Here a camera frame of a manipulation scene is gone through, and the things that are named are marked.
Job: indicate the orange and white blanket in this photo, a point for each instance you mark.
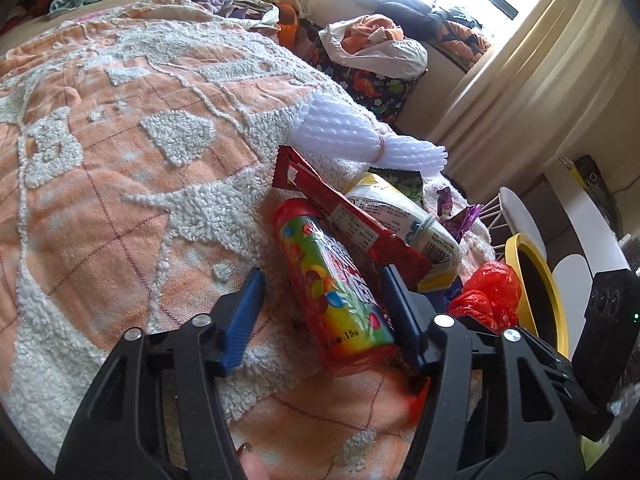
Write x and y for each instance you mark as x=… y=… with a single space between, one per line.
x=125 y=160

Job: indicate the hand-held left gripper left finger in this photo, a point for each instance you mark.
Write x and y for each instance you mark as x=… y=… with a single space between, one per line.
x=245 y=320

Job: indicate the white foam fruit net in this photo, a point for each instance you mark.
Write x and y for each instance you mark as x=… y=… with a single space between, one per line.
x=330 y=130

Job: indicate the red plastic bag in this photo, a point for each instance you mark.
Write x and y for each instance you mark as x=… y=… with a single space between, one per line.
x=485 y=290

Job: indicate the white and yellow snack bag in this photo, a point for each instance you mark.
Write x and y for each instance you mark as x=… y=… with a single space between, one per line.
x=400 y=215

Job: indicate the wide cream curtain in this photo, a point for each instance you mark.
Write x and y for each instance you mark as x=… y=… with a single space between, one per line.
x=540 y=70

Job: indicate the person's left hand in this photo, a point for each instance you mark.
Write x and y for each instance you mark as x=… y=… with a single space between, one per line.
x=257 y=465

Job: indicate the purple foil wrapper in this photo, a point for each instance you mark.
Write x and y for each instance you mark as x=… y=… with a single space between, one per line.
x=462 y=220

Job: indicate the dark patterned bag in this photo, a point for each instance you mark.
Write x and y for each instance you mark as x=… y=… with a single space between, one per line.
x=597 y=185

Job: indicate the red snack wrapper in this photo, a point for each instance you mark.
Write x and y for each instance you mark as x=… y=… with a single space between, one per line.
x=350 y=210

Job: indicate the green snack packet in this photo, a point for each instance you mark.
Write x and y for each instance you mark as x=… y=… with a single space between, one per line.
x=407 y=185

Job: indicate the white plastic bag of clothes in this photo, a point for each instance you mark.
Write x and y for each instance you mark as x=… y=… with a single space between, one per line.
x=400 y=55

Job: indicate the white vanity desk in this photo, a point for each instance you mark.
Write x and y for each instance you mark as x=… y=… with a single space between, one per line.
x=585 y=210

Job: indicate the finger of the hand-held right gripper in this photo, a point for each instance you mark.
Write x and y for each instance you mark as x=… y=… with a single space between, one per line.
x=550 y=355

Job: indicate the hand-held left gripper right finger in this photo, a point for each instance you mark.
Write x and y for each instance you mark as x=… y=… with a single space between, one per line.
x=400 y=315

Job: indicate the yellow-rimmed black trash bin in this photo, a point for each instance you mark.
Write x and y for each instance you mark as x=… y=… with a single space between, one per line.
x=515 y=255

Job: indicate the dinosaur print storage basket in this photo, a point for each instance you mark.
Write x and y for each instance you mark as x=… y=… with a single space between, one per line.
x=375 y=90

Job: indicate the clothes on windowsill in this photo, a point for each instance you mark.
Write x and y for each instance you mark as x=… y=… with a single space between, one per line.
x=410 y=15

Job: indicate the orange bag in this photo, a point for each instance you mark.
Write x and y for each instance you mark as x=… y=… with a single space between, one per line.
x=287 y=25

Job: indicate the colourful candy tube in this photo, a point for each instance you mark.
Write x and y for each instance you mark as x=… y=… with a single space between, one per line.
x=330 y=290

